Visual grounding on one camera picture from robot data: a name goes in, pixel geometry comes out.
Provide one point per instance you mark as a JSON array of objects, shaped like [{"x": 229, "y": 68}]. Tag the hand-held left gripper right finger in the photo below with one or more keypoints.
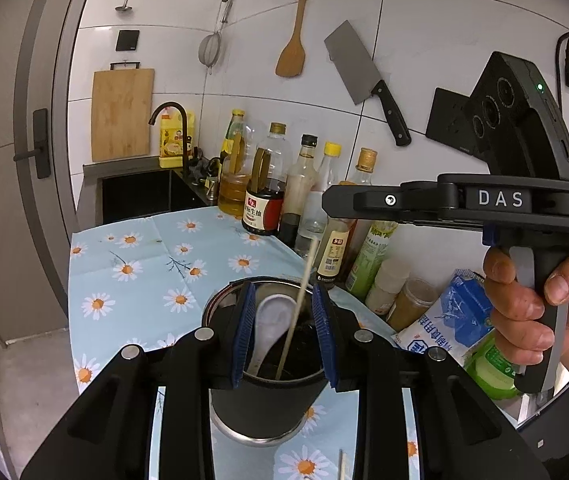
[{"x": 324, "y": 335}]

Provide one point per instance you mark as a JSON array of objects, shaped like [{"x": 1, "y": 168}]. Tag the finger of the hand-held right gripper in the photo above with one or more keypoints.
[{"x": 364, "y": 202}]

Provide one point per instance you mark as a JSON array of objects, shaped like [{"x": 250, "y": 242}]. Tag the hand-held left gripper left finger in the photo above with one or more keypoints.
[{"x": 244, "y": 335}]

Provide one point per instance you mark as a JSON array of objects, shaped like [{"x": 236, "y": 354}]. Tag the wooden chopstick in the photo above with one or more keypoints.
[
  {"x": 343, "y": 465},
  {"x": 297, "y": 310}
]

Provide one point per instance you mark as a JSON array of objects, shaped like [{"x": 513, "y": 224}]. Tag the black utensil holder cup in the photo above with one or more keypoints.
[{"x": 264, "y": 410}]

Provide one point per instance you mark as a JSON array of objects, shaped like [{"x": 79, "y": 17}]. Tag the white ceramic spoon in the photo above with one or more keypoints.
[{"x": 274, "y": 320}]

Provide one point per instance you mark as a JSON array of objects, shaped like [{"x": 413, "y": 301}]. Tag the clear bottle yellow cap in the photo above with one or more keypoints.
[{"x": 327, "y": 170}]

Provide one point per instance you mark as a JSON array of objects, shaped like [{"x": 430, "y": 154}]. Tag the gold cap seasoning bottle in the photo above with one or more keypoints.
[{"x": 337, "y": 250}]

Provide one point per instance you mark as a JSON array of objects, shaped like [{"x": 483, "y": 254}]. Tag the green label bottle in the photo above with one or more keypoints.
[{"x": 372, "y": 260}]

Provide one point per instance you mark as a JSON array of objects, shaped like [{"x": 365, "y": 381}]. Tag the black cap dark vinegar bottle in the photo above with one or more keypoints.
[{"x": 297, "y": 195}]

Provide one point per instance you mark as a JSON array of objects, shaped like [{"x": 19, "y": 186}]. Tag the white seasoning jar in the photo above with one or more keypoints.
[{"x": 387, "y": 285}]

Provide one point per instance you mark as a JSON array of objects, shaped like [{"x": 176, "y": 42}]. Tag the brown spice jar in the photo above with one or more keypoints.
[{"x": 414, "y": 305}]

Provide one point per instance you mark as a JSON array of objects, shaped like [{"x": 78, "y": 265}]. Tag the red label soy sauce bottle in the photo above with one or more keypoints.
[{"x": 264, "y": 210}]

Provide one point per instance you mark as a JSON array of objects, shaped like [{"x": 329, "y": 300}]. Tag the blue white salt bag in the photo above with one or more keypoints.
[{"x": 444, "y": 325}]

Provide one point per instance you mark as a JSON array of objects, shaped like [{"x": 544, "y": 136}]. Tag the yellow cap oil bottle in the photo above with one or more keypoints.
[{"x": 234, "y": 185}]

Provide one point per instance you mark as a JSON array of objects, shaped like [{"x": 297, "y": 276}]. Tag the daisy print tablecloth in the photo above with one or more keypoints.
[{"x": 129, "y": 240}]

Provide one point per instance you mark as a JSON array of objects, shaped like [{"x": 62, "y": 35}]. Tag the wooden spatula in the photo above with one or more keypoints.
[{"x": 292, "y": 55}]

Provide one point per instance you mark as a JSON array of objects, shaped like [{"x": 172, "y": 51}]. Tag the green lidded jar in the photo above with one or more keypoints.
[{"x": 489, "y": 370}]

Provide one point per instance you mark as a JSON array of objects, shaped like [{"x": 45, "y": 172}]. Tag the black kitchen sink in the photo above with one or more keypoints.
[{"x": 134, "y": 195}]

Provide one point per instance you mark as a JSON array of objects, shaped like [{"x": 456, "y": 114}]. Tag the black curved faucet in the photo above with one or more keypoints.
[{"x": 184, "y": 130}]

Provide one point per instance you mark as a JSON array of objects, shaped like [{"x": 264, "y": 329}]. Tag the yellow detergent bottle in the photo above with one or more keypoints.
[{"x": 174, "y": 140}]

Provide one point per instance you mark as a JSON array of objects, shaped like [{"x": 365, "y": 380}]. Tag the metal mesh strainer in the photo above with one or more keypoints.
[{"x": 210, "y": 50}]

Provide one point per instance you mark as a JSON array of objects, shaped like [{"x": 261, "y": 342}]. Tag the bamboo cutting board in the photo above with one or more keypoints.
[{"x": 122, "y": 115}]

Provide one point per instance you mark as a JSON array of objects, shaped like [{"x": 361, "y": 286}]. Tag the black wall socket panel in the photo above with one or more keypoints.
[{"x": 449, "y": 120}]

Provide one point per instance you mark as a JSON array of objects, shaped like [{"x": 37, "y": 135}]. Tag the black wall switch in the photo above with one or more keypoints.
[{"x": 127, "y": 40}]

